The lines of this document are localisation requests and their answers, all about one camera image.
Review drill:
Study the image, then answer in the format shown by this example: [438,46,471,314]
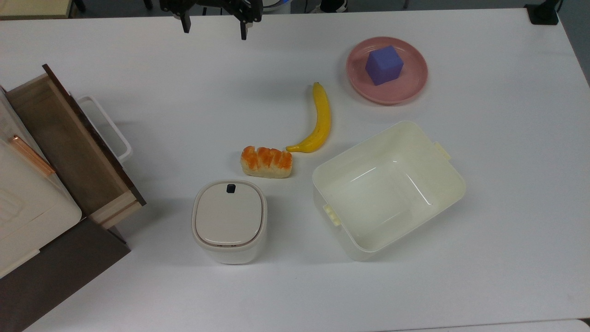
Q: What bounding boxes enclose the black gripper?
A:
[159,0,264,41]

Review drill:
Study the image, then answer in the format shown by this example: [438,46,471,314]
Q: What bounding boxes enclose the white drawer handle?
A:
[76,95,134,165]

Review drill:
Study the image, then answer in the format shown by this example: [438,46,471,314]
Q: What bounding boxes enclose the brown wooden drawer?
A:
[4,64,147,230]

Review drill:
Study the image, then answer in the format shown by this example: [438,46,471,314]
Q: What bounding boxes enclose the yellow banana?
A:
[285,82,332,154]

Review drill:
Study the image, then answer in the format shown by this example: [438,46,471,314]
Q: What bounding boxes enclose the orange glazed bread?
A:
[240,146,294,179]

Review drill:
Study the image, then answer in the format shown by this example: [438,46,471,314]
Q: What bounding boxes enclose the purple cube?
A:
[365,45,405,86]

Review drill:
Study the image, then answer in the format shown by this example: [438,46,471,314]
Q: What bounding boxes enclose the light wooden table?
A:
[0,0,77,20]

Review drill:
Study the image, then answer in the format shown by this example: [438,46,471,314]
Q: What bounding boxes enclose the white lidded bin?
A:
[191,179,268,265]

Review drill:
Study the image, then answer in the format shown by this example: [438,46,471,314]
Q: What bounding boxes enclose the pink plate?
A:
[346,36,429,106]

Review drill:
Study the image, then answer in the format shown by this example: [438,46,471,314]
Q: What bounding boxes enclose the cream plastic container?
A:
[312,120,466,262]

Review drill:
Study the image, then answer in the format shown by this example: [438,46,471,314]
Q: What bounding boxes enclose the dark brown cabinet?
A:
[0,217,131,332]

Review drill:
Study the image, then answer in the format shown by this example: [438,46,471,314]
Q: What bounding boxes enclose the black table clamp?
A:
[524,0,564,26]

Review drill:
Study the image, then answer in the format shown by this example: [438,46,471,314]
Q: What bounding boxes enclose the copper bar handle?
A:
[8,134,57,178]

